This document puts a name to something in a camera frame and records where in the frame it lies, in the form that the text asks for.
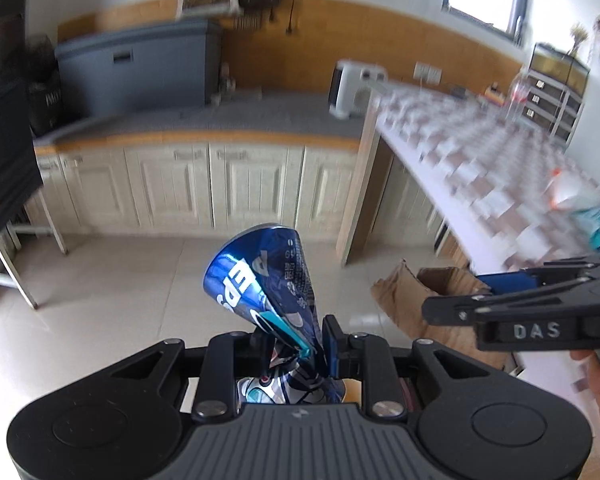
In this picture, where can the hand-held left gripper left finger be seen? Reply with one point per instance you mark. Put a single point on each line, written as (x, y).
(220, 360)

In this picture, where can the brown cardboard box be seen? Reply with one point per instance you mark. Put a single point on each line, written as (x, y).
(410, 295)

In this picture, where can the drawer unit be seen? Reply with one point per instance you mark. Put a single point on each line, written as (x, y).
(555, 95)

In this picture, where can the black cloth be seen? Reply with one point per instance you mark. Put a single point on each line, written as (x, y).
(7, 160)

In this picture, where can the small yellow red packet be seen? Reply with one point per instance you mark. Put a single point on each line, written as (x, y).
(494, 96)

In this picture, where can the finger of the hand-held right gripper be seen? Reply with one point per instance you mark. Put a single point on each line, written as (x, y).
(510, 281)
(460, 310)

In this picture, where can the crushed blue soda can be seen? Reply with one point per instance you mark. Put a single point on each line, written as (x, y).
(260, 280)

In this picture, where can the grey counter mat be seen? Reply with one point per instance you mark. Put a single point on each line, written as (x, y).
(205, 117)

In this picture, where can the grey storage box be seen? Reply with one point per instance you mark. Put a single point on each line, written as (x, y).
(140, 65)

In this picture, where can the white wall socket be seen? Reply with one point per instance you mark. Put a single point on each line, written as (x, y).
(426, 74)

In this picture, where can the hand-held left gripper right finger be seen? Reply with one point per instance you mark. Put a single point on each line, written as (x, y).
(332, 350)

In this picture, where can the blue label plastic bottle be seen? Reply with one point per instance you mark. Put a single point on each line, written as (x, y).
(590, 215)

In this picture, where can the dried flowers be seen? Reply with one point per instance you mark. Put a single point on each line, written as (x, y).
(578, 37)

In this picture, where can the clear red label bottle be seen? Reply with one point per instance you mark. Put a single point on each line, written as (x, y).
(519, 92)

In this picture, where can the black bag with white letters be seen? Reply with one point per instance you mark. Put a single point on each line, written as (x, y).
(45, 95)

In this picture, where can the white cabinet doors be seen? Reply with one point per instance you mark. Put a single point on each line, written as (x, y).
(180, 185)

